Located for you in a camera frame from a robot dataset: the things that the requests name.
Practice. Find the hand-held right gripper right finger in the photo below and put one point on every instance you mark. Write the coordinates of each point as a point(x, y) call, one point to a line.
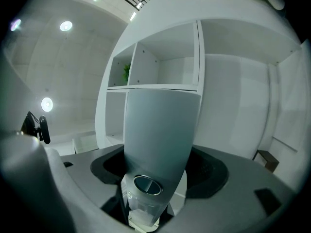
point(238, 178)

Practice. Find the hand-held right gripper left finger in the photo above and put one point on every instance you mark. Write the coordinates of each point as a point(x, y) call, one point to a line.
point(85, 190)

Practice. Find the white shelf unit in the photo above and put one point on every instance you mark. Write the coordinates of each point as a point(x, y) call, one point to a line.
point(145, 64)

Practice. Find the small dark brown box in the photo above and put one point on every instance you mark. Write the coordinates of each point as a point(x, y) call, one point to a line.
point(269, 160)

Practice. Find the round ceiling lamp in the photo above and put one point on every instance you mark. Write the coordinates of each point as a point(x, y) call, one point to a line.
point(65, 26)
point(46, 104)

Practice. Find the green plant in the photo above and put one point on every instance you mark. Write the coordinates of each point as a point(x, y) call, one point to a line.
point(126, 71)

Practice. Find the black camera on bracket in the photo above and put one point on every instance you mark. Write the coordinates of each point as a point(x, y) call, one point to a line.
point(45, 130)

